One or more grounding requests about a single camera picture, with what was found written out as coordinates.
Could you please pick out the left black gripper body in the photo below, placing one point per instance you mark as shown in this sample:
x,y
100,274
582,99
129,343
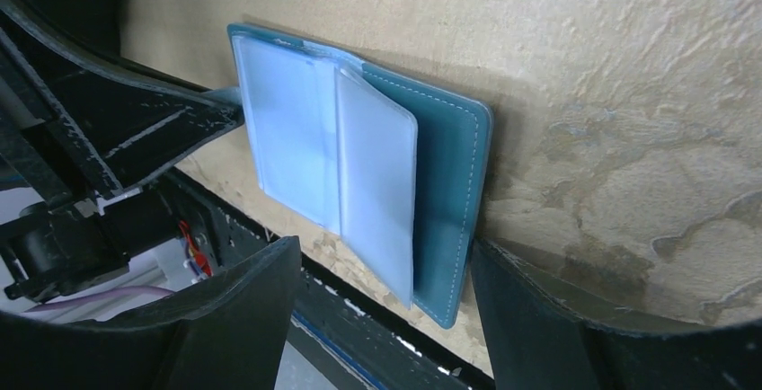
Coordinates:
x,y
65,243

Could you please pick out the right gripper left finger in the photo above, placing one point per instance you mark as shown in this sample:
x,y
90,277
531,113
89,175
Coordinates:
x,y
226,332

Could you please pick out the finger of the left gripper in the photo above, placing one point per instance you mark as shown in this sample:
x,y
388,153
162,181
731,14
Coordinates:
x,y
77,118

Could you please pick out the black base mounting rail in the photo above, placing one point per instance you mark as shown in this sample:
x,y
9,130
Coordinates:
x,y
351,339

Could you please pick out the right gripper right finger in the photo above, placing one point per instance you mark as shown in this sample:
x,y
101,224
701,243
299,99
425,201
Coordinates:
x,y
542,332

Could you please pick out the blue card holder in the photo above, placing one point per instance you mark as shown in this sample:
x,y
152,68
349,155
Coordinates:
x,y
393,166

